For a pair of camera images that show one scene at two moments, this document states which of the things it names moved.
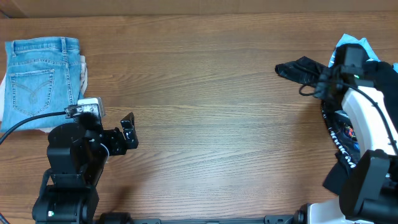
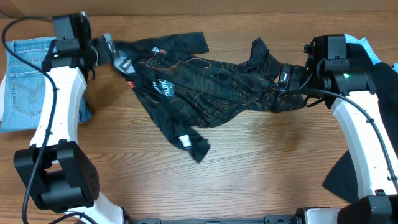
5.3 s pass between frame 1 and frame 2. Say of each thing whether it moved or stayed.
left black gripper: moved
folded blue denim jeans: stayed
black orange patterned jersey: moved
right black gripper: moved
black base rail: stayed
